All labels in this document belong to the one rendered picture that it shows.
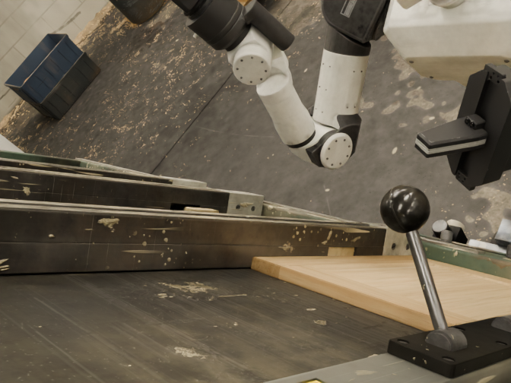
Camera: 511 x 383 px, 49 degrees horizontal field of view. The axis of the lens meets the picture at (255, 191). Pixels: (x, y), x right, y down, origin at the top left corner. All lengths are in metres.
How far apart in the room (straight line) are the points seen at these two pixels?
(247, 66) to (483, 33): 0.37
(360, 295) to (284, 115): 0.46
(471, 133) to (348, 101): 0.61
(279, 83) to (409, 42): 0.24
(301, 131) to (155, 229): 0.47
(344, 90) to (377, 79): 1.95
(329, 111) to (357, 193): 1.49
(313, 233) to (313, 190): 1.81
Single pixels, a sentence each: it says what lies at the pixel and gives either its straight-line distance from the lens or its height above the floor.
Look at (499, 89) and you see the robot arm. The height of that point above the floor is 1.52.
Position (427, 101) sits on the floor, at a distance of 2.81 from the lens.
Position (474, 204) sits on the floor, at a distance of 2.37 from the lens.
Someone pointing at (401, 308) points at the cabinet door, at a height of 1.31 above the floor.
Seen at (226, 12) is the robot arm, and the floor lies 1.49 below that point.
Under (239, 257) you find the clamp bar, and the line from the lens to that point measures 0.82.
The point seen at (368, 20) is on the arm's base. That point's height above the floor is 1.32.
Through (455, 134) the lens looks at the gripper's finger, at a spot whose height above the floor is 1.50.
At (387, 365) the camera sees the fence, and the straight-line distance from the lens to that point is 0.40.
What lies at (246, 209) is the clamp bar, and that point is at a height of 0.95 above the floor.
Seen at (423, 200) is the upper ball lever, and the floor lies 1.56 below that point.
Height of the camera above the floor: 1.90
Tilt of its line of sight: 40 degrees down
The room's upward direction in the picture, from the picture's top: 43 degrees counter-clockwise
